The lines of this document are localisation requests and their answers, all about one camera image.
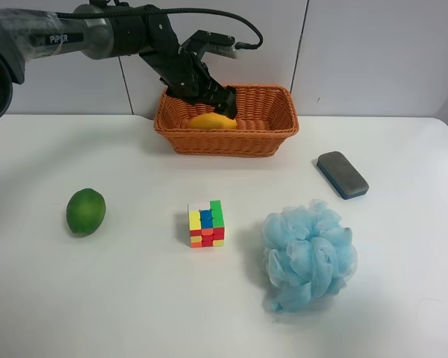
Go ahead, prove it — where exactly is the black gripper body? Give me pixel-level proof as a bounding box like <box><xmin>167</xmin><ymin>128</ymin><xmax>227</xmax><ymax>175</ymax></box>
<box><xmin>139</xmin><ymin>47</ymin><xmax>224</xmax><ymax>104</ymax></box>

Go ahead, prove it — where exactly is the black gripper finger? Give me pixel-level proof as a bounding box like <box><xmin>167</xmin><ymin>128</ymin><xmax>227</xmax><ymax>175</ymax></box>
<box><xmin>203</xmin><ymin>84</ymin><xmax>237</xmax><ymax>119</ymax></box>

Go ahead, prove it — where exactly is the yellow mango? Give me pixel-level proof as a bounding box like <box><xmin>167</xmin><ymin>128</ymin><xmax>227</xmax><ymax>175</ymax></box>
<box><xmin>187</xmin><ymin>113</ymin><xmax>237</xmax><ymax>130</ymax></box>

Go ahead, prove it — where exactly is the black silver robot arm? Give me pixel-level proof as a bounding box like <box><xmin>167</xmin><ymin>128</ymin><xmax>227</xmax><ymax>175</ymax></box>
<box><xmin>0</xmin><ymin>1</ymin><xmax>237</xmax><ymax>119</ymax></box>

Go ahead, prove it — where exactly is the orange wicker basket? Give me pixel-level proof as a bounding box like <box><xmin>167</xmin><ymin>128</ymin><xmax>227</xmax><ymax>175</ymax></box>
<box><xmin>154</xmin><ymin>84</ymin><xmax>299</xmax><ymax>157</ymax></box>

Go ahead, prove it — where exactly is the green lemon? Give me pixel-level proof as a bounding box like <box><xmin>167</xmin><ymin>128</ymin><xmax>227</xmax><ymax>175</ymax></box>
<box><xmin>66</xmin><ymin>188</ymin><xmax>106</xmax><ymax>237</ymax></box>

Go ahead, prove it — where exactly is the multicoloured puzzle cube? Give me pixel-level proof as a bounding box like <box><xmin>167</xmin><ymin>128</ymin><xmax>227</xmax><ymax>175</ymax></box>
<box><xmin>187</xmin><ymin>200</ymin><xmax>225</xmax><ymax>248</ymax></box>

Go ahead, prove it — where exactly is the grey blue board eraser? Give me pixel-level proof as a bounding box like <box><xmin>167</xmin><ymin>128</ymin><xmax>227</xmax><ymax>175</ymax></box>
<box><xmin>317</xmin><ymin>151</ymin><xmax>370</xmax><ymax>200</ymax></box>

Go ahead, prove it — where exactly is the blue mesh bath sponge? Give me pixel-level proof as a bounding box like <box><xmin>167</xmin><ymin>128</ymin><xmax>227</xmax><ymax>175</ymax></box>
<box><xmin>261</xmin><ymin>200</ymin><xmax>358</xmax><ymax>313</ymax></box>

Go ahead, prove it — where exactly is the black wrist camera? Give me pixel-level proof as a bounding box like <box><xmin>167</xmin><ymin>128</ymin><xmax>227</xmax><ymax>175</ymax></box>
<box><xmin>181</xmin><ymin>30</ymin><xmax>238</xmax><ymax>60</ymax></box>

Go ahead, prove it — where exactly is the black braided cable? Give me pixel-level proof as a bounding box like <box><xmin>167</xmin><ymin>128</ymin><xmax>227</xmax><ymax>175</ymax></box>
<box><xmin>52</xmin><ymin>2</ymin><xmax>265</xmax><ymax>51</ymax></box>

